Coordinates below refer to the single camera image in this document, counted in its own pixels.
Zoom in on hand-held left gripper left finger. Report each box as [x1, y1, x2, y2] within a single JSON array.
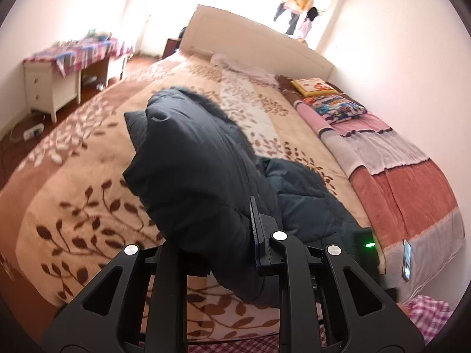
[[40, 243, 189, 353]]

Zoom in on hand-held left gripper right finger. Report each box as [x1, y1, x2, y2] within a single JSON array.
[[249, 196, 425, 353]]

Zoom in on dark teal quilted jacket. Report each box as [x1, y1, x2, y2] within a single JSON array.
[[122, 86, 372, 307]]

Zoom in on hanging clothes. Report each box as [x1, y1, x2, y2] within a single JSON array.
[[273, 0, 321, 39]]

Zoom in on smartphone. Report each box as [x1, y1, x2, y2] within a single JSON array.
[[401, 239, 413, 281]]

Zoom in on pink striped blanket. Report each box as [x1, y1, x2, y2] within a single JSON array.
[[276, 75, 467, 304]]

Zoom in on bed with leaf-pattern blanket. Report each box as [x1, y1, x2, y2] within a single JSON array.
[[0, 51, 372, 342]]

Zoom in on cartoon-print cushion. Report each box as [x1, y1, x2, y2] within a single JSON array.
[[304, 95, 369, 125]]

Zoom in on yellow printed cushion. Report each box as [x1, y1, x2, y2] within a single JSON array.
[[290, 77, 339, 98]]

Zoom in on white pillow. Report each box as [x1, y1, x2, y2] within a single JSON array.
[[210, 53, 284, 83]]

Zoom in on white bed headboard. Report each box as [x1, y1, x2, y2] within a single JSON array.
[[178, 4, 335, 79]]

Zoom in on white power strip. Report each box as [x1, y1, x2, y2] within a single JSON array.
[[23, 123, 45, 140]]

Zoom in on dark wooden nightstand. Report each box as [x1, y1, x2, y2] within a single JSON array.
[[162, 38, 182, 59]]

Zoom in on white drawer cabinet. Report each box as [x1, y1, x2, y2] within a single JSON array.
[[23, 61, 82, 123]]

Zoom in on plaid tablecloth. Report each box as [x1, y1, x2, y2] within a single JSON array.
[[23, 36, 134, 78]]

